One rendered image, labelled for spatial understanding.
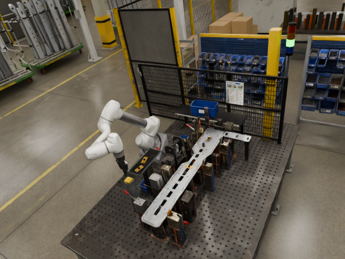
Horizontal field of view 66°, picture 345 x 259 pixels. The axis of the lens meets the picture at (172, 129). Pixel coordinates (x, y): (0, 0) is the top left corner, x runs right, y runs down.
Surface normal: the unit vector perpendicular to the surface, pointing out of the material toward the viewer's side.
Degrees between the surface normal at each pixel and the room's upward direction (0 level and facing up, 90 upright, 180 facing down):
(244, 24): 90
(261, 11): 90
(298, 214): 0
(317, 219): 0
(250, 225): 0
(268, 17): 90
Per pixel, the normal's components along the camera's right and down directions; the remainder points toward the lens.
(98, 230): -0.15, -0.81
